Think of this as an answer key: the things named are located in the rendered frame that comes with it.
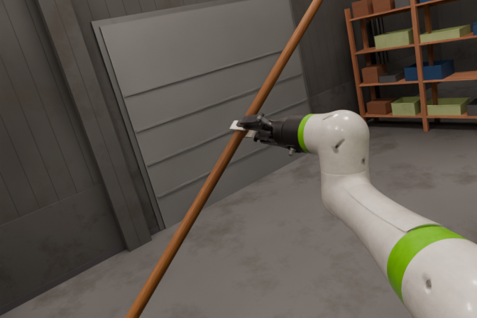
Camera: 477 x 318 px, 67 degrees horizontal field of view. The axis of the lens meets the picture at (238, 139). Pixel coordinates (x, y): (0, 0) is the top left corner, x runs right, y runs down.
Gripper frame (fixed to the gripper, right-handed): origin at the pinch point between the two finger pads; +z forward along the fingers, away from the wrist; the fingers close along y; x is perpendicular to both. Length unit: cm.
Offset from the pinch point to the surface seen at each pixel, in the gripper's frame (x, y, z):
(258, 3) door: 302, 133, 340
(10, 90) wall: 3, -40, 353
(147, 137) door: 45, 107, 346
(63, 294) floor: -150, 119, 327
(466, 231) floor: 91, 298, 51
